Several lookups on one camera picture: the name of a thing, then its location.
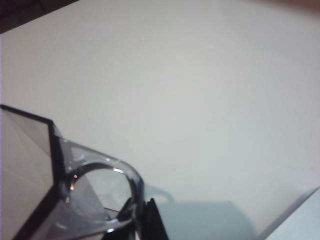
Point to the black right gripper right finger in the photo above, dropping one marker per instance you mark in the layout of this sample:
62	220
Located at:
153	222

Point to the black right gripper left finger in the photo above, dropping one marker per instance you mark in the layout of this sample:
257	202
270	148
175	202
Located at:
125	225

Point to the clear grey glass mug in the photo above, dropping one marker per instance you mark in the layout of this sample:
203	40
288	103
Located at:
25	155

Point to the silver Dell laptop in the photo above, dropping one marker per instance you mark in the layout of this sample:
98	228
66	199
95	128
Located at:
300	220

